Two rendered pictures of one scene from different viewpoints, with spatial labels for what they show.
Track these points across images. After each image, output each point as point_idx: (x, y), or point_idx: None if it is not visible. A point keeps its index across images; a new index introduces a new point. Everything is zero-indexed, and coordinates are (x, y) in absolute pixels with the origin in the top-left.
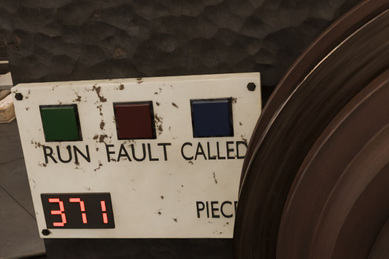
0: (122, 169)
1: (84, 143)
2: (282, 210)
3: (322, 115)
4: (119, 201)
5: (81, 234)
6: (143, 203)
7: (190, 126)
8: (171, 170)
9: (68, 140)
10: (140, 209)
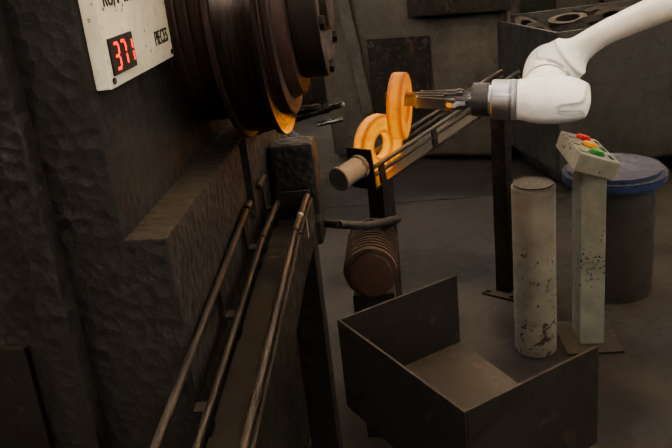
0: (129, 8)
1: None
2: None
3: None
4: (133, 39)
5: (126, 77)
6: (140, 38)
7: None
8: (143, 6)
9: None
10: (140, 44)
